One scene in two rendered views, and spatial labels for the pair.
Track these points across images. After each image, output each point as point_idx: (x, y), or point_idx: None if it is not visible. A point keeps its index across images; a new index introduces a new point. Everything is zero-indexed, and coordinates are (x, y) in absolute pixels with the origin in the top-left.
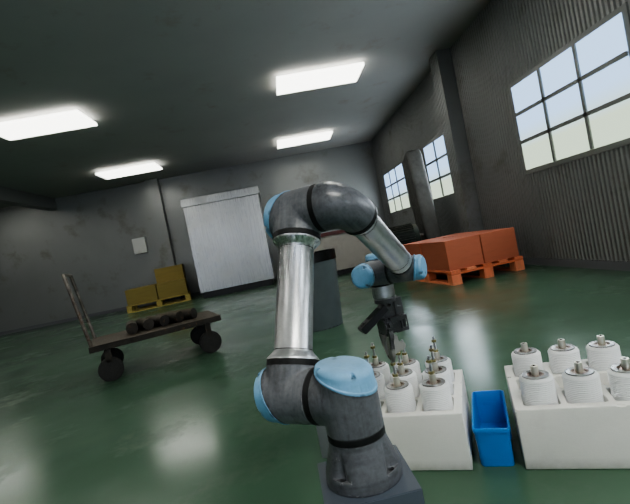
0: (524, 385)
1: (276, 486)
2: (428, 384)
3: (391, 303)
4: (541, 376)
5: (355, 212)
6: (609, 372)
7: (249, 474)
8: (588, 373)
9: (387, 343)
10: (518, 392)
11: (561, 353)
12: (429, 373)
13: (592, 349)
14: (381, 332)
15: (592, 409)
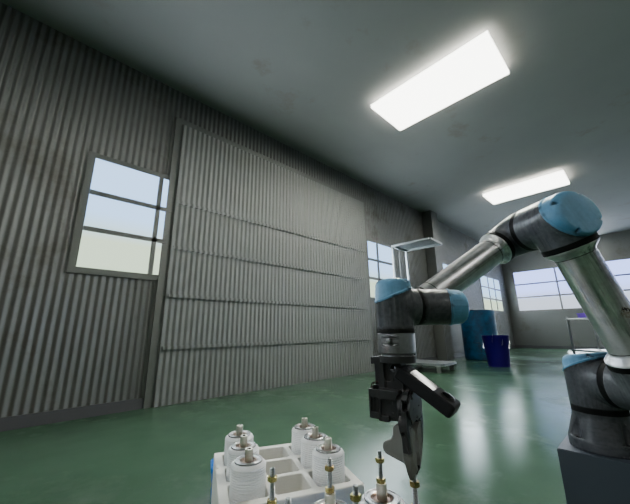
0: (342, 459)
1: None
2: (394, 498)
3: (393, 365)
4: (333, 445)
5: (510, 248)
6: (310, 431)
7: None
8: (320, 433)
9: (418, 436)
10: (318, 487)
11: (258, 447)
12: (385, 481)
13: (249, 438)
14: (415, 419)
15: None
